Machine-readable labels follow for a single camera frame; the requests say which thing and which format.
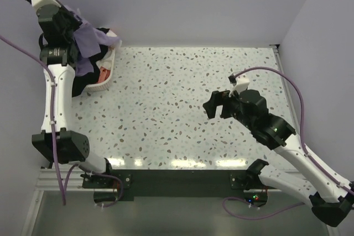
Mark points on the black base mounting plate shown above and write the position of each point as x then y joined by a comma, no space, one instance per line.
126,185

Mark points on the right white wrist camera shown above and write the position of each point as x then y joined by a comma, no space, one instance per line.
240,84

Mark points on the aluminium frame rail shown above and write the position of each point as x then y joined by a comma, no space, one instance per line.
47,181

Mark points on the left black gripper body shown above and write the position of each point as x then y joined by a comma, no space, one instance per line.
73,22

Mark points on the coral orange t shirt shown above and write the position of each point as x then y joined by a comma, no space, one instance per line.
104,74

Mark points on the white t shirt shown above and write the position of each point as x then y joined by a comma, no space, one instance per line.
108,59

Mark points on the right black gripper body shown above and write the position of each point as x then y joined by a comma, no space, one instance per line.
235,111

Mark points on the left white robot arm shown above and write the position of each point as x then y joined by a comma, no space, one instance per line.
57,141

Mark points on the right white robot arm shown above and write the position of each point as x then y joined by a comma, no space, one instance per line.
329,195

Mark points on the black t shirt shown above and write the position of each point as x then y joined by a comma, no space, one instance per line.
78,85

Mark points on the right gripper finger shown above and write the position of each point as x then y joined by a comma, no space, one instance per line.
223,100
211,105

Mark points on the white laundry basket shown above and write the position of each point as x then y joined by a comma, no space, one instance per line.
93,76

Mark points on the purple t shirt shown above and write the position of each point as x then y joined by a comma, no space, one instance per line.
92,44

